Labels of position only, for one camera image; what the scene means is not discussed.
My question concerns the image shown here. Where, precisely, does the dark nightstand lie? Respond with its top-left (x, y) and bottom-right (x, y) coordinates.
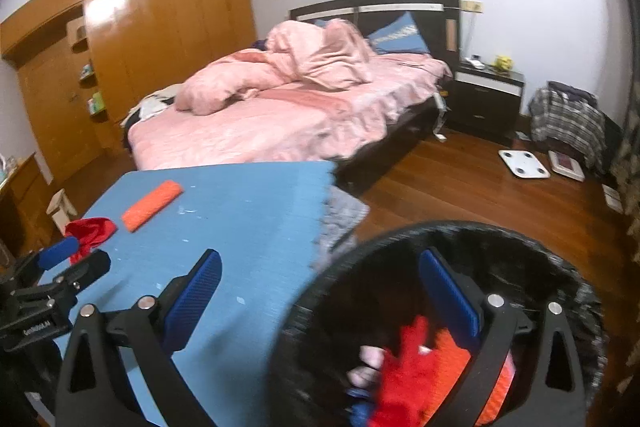
top-left (445, 64), bottom-right (526, 145)

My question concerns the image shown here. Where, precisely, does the pale pink sock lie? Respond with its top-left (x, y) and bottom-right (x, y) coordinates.
top-left (347, 344), bottom-right (386, 390)

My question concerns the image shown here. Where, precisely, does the blue table mat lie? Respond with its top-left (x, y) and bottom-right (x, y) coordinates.
top-left (37, 161), bottom-right (335, 427)

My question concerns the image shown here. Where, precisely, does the blue pillow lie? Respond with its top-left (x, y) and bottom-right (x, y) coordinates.
top-left (365, 12), bottom-right (432, 56)

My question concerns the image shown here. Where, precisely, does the white booklet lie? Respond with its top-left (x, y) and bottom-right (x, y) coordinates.
top-left (602, 184), bottom-right (626, 212)

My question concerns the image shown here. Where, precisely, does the wooden dresser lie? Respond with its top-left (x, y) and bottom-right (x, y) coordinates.
top-left (0, 152), bottom-right (56, 258)

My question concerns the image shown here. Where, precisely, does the wooden wardrobe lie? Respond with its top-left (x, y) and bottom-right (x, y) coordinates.
top-left (0, 0), bottom-right (261, 185)

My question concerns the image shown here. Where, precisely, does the white and red flat box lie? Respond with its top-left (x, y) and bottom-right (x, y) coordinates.
top-left (547, 149), bottom-right (586, 181)

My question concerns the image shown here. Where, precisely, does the small red cloth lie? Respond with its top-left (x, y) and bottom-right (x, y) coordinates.
top-left (64, 217), bottom-right (118, 264)

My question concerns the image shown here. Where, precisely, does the red fleece cloth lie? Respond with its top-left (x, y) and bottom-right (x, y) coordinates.
top-left (367, 314), bottom-right (446, 427)

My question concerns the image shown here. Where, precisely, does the plaid cloth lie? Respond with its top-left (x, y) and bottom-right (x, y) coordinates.
top-left (529, 87), bottom-right (608, 158)

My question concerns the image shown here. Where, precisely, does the white bathroom scale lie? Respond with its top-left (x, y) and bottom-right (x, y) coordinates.
top-left (498, 149), bottom-right (551, 180)

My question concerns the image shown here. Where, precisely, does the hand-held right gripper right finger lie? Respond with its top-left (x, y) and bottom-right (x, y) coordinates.
top-left (419, 248), bottom-right (587, 427)

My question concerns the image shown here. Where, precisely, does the dark wooden headboard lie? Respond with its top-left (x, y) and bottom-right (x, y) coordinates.
top-left (289, 0), bottom-right (461, 68)

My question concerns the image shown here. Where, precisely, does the orange waffle cloth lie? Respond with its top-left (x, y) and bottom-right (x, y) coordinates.
top-left (121, 179), bottom-right (184, 234)
top-left (420, 327), bottom-right (516, 425)

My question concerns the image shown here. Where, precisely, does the pink duvet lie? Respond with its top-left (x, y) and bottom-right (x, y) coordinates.
top-left (175, 19), bottom-right (378, 116)

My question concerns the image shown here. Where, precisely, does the pink bed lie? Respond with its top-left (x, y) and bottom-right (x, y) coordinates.
top-left (125, 52), bottom-right (453, 198)

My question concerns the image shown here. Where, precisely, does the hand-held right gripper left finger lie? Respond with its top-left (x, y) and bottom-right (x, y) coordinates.
top-left (54, 248), bottom-right (223, 427)

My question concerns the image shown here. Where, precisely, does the white wooden stool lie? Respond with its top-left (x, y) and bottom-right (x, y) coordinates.
top-left (46, 188), bottom-right (76, 228)

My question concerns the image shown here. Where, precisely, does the pile of clothes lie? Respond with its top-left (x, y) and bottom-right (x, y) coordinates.
top-left (120, 84), bottom-right (186, 128)

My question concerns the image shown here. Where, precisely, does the black-lined trash bin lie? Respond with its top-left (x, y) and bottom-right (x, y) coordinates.
top-left (270, 219), bottom-right (610, 427)

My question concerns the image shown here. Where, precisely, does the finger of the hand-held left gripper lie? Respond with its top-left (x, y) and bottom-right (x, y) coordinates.
top-left (46, 249), bottom-right (112, 309)
top-left (0, 236), bottom-right (81, 293)

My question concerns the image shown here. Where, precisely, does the white cable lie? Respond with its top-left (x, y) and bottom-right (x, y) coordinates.
top-left (432, 92), bottom-right (451, 142)

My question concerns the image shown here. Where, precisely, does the grey fluffy rug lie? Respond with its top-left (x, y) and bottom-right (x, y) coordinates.
top-left (310, 184), bottom-right (371, 273)

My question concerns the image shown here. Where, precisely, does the blue plastic bag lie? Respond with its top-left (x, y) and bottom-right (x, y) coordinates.
top-left (347, 387), bottom-right (381, 427)

